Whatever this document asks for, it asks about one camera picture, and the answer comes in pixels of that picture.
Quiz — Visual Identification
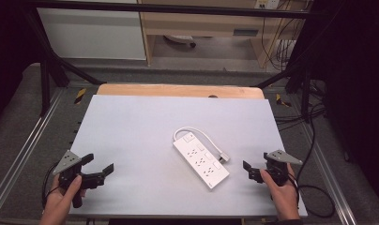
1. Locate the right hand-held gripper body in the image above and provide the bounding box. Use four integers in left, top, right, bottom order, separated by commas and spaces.
265, 149, 304, 188

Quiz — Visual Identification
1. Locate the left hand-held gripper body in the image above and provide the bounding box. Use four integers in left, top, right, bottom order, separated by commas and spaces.
52, 150, 89, 209

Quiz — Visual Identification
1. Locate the white power strip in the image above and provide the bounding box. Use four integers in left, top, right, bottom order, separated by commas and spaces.
173, 131, 231, 190

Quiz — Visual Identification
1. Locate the person's right hand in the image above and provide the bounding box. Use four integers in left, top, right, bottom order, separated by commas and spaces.
259, 163, 301, 221

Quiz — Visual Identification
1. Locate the person's left hand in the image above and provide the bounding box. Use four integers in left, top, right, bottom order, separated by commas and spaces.
38, 174, 87, 225

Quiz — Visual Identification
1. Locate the wooden table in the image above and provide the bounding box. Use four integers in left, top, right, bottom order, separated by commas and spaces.
96, 82, 265, 100

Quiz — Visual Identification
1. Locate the white cabinet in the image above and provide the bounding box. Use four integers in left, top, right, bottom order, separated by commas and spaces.
37, 7, 147, 61

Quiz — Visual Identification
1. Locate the office chair base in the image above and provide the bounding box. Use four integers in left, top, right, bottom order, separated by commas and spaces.
163, 34, 198, 49

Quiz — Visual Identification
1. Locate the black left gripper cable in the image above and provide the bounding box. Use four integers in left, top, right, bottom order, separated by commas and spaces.
41, 161, 63, 210

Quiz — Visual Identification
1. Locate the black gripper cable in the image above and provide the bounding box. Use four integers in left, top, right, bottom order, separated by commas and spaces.
286, 102, 336, 219
41, 161, 63, 210

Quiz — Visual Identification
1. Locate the aluminium floor rail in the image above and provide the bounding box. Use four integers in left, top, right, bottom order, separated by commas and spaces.
298, 123, 358, 225
0, 88, 66, 215

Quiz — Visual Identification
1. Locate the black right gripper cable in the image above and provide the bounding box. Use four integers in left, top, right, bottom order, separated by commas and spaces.
286, 102, 336, 219

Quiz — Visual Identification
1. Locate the white power cord with plug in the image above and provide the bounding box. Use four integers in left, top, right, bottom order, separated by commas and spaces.
173, 126, 231, 163

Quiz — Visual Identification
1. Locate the black metal frame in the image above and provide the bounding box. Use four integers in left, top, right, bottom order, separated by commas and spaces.
22, 0, 332, 118

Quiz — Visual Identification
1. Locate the bundle of hanging cables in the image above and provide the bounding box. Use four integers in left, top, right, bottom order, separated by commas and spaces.
261, 0, 308, 72

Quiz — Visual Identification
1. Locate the white wall socket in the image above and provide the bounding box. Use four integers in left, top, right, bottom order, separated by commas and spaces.
253, 0, 281, 10

